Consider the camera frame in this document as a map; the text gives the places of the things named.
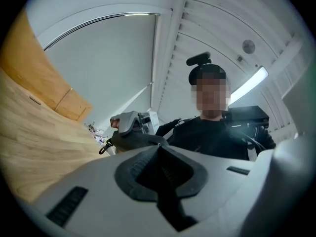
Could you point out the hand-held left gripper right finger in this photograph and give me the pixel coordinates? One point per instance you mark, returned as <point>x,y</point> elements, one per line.
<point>227,181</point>

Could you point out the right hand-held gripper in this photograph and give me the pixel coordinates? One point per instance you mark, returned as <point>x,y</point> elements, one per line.
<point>148,122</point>

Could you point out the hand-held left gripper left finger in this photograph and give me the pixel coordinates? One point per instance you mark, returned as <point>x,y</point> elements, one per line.
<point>93,196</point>

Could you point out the black glasses case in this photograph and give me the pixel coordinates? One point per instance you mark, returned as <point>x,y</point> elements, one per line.
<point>138,139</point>

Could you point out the person's black-clothed body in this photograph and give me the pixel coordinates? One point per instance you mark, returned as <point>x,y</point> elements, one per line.
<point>209,137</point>

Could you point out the black backpack box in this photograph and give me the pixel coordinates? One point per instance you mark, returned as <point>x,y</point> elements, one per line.
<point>247,115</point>

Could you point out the person's head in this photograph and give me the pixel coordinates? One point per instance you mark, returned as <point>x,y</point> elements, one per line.
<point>209,95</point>

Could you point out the long white ceiling lamp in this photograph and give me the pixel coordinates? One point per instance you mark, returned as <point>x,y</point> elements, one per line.
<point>249,83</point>

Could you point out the round grey ceiling fixture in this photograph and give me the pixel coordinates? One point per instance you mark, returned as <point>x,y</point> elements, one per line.
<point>248,46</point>

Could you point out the black head camera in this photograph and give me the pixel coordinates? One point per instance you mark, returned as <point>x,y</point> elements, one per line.
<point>197,58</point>

